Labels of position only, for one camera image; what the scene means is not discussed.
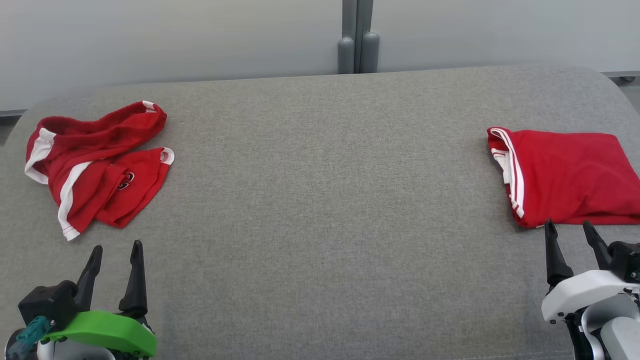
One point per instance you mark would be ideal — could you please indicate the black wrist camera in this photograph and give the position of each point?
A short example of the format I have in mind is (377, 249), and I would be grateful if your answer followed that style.
(47, 300)
(625, 260)

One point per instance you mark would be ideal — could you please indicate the red and white jersey shirt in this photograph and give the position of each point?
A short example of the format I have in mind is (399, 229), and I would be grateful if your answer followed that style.
(570, 175)

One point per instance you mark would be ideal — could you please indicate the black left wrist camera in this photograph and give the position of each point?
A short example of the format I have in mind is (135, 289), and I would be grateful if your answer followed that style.
(47, 300)

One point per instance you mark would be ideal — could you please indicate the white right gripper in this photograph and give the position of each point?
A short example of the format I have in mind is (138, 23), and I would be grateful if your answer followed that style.
(585, 292)

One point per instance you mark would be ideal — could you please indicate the grey fabric sofa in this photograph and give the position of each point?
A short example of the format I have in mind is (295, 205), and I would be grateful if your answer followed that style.
(325, 200)

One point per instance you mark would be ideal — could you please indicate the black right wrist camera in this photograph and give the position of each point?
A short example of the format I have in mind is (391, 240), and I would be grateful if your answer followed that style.
(625, 260)

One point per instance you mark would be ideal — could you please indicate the red shorts with white stripe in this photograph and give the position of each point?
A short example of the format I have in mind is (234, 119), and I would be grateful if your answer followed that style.
(95, 175)

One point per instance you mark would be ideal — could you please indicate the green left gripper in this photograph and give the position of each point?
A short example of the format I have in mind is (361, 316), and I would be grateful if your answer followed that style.
(110, 330)

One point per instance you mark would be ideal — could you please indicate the grey partition post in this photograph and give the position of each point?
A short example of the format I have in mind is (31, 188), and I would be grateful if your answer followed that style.
(357, 45)

